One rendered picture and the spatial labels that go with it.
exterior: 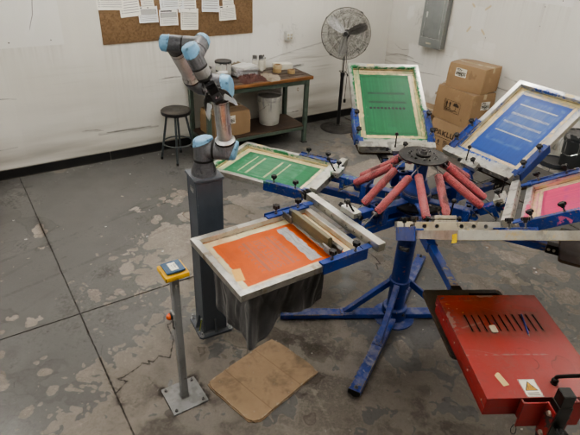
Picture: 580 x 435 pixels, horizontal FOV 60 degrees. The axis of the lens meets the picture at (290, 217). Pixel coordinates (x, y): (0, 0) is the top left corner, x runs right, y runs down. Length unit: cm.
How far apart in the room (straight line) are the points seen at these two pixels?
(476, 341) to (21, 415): 255
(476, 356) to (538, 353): 25
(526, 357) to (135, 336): 254
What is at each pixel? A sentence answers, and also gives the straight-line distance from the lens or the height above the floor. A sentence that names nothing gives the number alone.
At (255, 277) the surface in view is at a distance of 260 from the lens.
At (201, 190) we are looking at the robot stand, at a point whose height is 113.
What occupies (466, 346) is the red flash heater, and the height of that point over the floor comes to 110.
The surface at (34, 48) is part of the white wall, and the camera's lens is 592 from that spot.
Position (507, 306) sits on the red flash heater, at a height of 110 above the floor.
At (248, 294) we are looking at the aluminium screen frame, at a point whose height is 98.
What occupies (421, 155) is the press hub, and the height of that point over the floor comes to 132.
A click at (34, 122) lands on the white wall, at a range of 610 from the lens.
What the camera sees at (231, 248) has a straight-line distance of 282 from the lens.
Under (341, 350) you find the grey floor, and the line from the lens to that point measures 360.
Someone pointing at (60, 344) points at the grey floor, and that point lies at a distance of 384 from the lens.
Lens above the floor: 252
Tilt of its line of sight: 30 degrees down
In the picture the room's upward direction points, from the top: 3 degrees clockwise
